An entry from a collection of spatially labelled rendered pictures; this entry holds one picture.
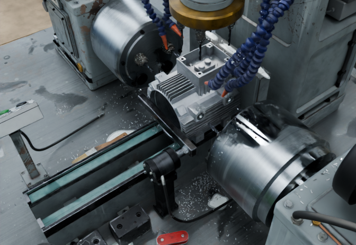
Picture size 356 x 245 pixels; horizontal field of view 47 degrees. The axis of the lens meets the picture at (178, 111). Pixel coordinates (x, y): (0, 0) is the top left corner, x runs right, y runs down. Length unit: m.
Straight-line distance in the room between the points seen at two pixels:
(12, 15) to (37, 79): 1.74
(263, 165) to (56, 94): 0.93
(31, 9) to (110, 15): 2.12
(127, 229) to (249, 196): 0.37
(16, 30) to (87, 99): 1.73
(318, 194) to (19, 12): 2.87
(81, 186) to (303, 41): 0.72
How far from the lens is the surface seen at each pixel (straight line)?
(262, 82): 1.09
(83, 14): 1.38
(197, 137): 1.14
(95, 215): 1.16
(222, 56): 1.16
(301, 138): 0.93
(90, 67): 1.50
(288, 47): 1.14
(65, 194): 1.21
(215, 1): 0.95
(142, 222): 1.14
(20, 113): 1.16
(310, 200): 0.85
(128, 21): 1.26
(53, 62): 1.75
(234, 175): 0.94
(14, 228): 1.29
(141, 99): 1.18
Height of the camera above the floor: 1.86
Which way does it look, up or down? 47 degrees down
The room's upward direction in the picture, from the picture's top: 2 degrees counter-clockwise
